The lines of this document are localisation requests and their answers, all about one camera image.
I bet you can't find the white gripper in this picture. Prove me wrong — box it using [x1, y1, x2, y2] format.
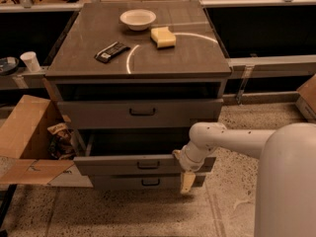
[172, 143, 207, 194]

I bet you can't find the grey drawer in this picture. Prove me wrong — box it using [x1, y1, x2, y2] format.
[89, 173, 207, 191]
[58, 99, 223, 129]
[72, 128, 217, 177]

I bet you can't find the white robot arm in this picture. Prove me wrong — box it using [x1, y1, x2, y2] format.
[173, 122, 316, 237]

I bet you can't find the grey bottom drawer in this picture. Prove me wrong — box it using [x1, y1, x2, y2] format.
[89, 173, 207, 191]

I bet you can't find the grey drawer cabinet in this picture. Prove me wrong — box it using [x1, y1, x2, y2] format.
[44, 0, 233, 192]

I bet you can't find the grey top drawer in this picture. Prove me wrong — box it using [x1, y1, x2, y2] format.
[58, 99, 223, 129]

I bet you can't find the open cardboard box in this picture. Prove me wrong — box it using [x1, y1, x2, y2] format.
[0, 95, 92, 188]

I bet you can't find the snack bag in box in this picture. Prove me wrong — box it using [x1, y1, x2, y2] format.
[47, 122, 76, 160]

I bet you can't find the yellow sponge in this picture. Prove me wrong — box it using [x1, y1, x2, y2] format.
[151, 27, 176, 48]

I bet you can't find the black snack bar wrapper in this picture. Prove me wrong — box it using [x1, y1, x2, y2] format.
[95, 41, 130, 63]

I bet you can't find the cardboard box at right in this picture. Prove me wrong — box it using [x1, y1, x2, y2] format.
[295, 74, 316, 123]

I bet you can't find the white bowl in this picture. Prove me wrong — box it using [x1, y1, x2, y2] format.
[119, 9, 156, 31]

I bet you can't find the white paper cup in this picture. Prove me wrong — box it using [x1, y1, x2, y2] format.
[20, 51, 40, 72]

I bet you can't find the dark round plate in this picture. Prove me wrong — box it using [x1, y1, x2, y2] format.
[0, 56, 19, 76]

